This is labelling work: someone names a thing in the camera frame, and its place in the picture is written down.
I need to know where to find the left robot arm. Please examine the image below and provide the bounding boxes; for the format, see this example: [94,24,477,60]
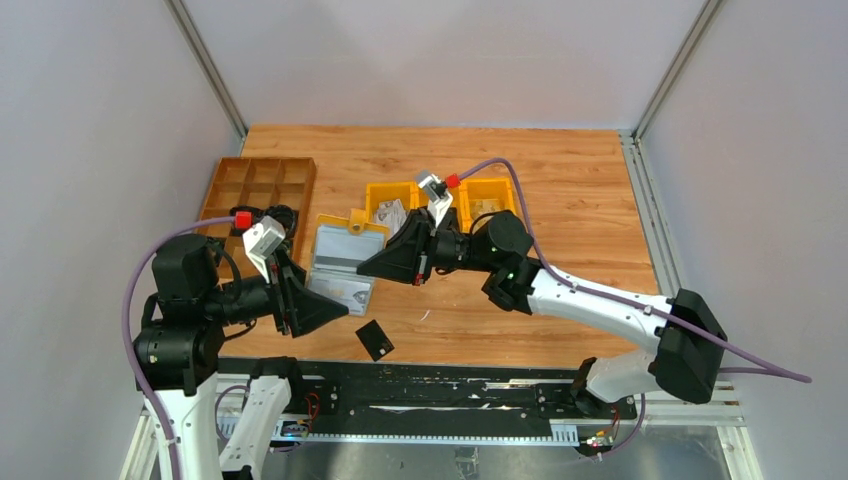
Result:
[129,231,349,479]

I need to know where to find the yellow leather card holder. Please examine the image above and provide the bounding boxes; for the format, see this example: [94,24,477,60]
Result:
[307,209,390,316]

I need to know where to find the wooden compartment tray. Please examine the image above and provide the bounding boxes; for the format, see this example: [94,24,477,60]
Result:
[199,157,317,261]

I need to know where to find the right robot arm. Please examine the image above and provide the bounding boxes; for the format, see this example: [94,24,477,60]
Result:
[357,209,727,405]

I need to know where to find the grey credit card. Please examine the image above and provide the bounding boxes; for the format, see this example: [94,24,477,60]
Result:
[355,319,395,362]

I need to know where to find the tan cards pile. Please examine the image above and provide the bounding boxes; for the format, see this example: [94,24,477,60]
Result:
[469,198,505,219]

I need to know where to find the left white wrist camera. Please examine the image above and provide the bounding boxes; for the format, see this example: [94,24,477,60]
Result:
[241,216,286,284]

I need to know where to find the grey cards pile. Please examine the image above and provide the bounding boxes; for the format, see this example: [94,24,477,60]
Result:
[372,199,407,236]

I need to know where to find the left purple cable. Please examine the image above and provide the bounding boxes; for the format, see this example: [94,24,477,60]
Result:
[121,215,246,480]

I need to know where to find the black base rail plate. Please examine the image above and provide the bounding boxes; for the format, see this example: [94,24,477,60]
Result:
[242,359,639,439]

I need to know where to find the black cable coil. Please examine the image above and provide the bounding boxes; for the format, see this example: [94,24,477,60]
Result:
[254,204,299,233]

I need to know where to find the right yellow bin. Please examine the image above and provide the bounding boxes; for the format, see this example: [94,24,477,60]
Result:
[459,177,520,231]

